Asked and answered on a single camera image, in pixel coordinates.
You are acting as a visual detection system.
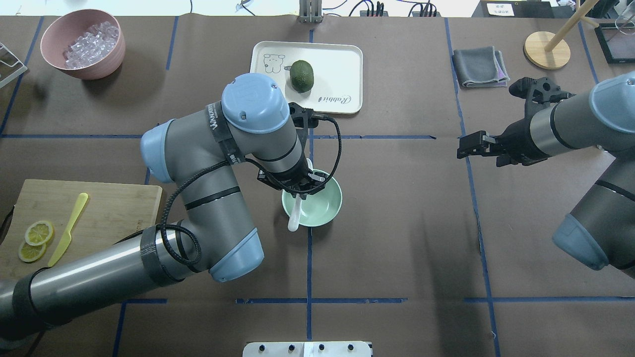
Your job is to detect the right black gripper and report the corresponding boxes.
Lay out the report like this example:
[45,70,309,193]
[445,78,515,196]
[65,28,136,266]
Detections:
[456,77,574,167]

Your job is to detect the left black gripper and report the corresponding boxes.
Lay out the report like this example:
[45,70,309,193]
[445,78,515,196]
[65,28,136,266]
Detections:
[257,102,331,200]

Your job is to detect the light green bowl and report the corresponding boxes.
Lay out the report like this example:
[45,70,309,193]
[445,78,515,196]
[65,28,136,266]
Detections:
[282,178,342,227]

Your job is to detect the white plastic spoon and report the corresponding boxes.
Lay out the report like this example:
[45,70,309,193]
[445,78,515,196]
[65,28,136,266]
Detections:
[287,158,314,233]

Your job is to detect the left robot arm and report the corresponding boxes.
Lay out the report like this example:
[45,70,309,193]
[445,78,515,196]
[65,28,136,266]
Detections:
[0,73,330,350]

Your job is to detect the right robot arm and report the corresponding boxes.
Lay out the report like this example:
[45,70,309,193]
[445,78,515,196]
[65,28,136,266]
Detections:
[456,71,635,278]

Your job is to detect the pink bowl of ice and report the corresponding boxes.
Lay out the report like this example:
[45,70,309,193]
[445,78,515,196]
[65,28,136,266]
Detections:
[40,9,126,80]

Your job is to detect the grey folded cloth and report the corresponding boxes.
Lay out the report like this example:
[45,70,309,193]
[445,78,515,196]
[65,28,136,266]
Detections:
[452,47,510,88]

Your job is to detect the wooden mug tree stand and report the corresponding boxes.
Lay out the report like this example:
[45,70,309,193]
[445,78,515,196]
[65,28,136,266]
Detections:
[522,0,599,70]

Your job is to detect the green avocado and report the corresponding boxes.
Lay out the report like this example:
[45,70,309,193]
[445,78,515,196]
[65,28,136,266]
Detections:
[289,59,315,93]

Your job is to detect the white rabbit tray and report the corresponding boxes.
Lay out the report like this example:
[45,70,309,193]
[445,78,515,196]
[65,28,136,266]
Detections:
[250,41,363,115]

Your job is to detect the black box with label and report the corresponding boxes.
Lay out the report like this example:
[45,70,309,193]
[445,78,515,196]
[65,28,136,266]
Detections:
[471,0,555,18]

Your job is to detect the metal tray with glasses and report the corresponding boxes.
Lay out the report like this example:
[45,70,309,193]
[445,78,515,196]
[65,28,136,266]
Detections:
[594,23,635,64]

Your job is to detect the bamboo cutting board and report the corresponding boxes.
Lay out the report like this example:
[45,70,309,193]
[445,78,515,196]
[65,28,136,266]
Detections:
[0,180,163,280]

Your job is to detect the yellow plastic knife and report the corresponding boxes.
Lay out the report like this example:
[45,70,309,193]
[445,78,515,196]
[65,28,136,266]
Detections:
[47,192,89,268]

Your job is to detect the aluminium frame post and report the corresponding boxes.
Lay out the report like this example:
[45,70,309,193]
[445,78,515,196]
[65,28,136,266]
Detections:
[299,0,323,23]

